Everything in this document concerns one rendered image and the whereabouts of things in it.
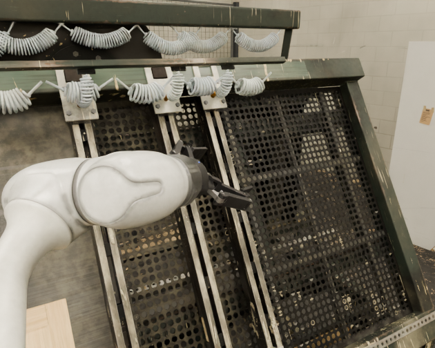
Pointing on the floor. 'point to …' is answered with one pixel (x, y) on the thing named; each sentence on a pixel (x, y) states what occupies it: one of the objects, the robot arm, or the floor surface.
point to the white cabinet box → (424, 144)
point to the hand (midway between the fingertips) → (223, 172)
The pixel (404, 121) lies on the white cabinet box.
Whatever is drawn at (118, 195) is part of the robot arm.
